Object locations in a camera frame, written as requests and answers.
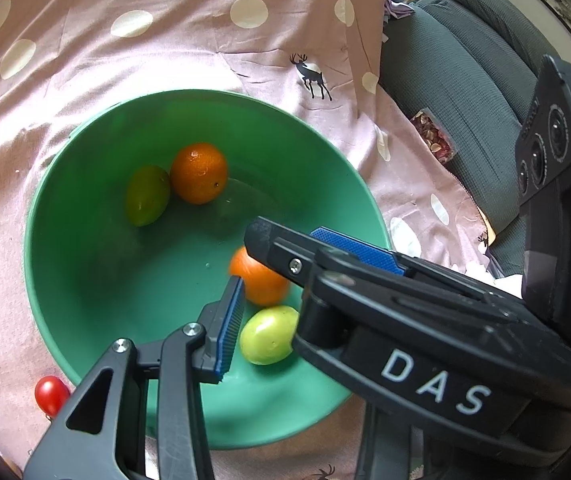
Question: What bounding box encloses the red snack packet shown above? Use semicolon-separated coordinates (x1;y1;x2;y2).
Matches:
410;109;459;163

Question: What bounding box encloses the small red cherry tomato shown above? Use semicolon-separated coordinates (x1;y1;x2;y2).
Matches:
34;375;71;417

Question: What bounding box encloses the orange with green stem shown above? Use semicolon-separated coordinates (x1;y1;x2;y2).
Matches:
229;246;291;307

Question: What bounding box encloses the dark green oval fruit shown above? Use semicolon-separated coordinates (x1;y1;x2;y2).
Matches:
124;165;172;227

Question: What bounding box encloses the orange with black speck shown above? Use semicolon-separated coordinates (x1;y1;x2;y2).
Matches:
170;143;229;205

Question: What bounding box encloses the yellow-green oval fruit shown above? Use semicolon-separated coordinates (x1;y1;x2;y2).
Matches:
240;305;300;366

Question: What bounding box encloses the dark grey padded chair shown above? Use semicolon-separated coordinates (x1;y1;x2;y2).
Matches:
379;0;566;281

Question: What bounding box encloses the pink polka dot blanket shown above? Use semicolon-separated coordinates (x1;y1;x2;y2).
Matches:
0;0;523;480

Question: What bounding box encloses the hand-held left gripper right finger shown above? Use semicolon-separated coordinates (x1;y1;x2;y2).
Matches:
358;402;416;480

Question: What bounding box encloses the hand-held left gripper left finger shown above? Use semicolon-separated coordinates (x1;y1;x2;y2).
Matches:
23;276;246;480

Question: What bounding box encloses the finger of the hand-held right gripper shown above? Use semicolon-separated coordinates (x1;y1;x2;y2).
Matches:
310;227;521;311
244;216;531;331

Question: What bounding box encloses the green plastic bowl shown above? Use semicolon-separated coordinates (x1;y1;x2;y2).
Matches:
24;89;392;450

